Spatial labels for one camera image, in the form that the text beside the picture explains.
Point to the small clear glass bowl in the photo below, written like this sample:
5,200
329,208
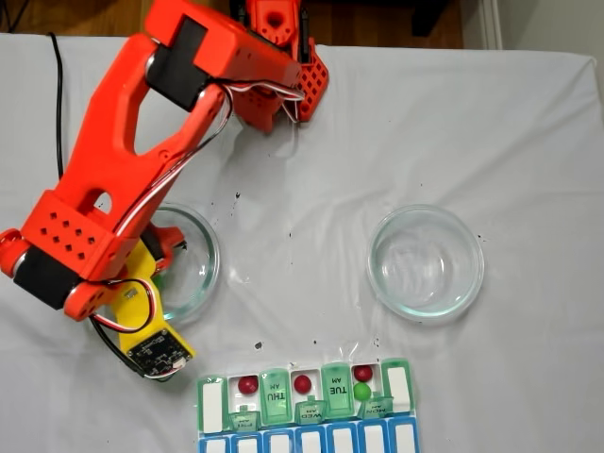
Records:
424,264

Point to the black table clamp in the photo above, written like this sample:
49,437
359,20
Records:
307,47

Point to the weekly pill organizer box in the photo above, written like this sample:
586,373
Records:
340,396

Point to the camera board on yellow mount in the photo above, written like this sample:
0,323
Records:
158,351

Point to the large clear glass bowl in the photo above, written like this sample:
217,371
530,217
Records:
203,264

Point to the white baseboard trim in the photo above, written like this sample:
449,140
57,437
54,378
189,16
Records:
491,23

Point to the red candy ball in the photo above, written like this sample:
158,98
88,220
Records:
302,383
247,385
363,373

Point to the white plastic table cover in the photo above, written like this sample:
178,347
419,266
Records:
424,141

